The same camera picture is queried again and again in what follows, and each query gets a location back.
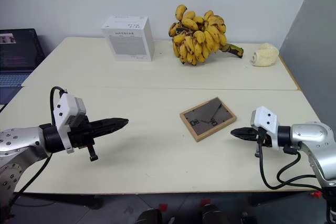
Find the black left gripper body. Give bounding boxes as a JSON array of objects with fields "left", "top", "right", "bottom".
[{"left": 68, "top": 116, "right": 99, "bottom": 162}]

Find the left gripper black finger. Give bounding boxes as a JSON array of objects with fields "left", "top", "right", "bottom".
[
  {"left": 91, "top": 125, "right": 125, "bottom": 138},
  {"left": 90, "top": 117, "right": 130, "bottom": 131}
]

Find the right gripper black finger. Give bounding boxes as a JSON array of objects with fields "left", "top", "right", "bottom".
[
  {"left": 232, "top": 133, "right": 257, "bottom": 142},
  {"left": 230, "top": 126, "right": 257, "bottom": 135}
]

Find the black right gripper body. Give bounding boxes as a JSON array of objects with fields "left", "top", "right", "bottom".
[{"left": 252, "top": 126, "right": 274, "bottom": 158}]

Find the black laptop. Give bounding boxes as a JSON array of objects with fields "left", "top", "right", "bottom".
[{"left": 0, "top": 28, "right": 46, "bottom": 105}]

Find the wooden framed square clock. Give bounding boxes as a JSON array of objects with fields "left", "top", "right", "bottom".
[{"left": 179, "top": 97, "right": 238, "bottom": 143}]

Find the black table base bar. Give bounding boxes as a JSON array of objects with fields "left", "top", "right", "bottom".
[{"left": 15, "top": 192, "right": 103, "bottom": 209}]

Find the dark rounded shape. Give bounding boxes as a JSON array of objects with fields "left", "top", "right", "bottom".
[
  {"left": 201, "top": 204, "right": 232, "bottom": 224},
  {"left": 135, "top": 208, "right": 163, "bottom": 224}
]

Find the white cardboard box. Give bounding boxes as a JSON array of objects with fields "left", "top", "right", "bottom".
[{"left": 101, "top": 15, "right": 155, "bottom": 62}]

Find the yellow banana bunch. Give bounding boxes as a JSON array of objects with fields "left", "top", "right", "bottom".
[{"left": 168, "top": 4, "right": 244, "bottom": 66}]

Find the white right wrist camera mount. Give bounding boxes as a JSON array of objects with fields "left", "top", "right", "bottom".
[{"left": 249, "top": 105, "right": 280, "bottom": 152}]

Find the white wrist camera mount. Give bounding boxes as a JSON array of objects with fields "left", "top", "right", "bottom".
[
  {"left": 249, "top": 105, "right": 280, "bottom": 152},
  {"left": 52, "top": 92, "right": 86, "bottom": 155}
]

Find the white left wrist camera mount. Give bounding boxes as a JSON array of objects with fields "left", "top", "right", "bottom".
[{"left": 52, "top": 92, "right": 86, "bottom": 155}]

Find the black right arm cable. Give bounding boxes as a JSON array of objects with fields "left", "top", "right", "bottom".
[{"left": 256, "top": 126, "right": 329, "bottom": 190}]

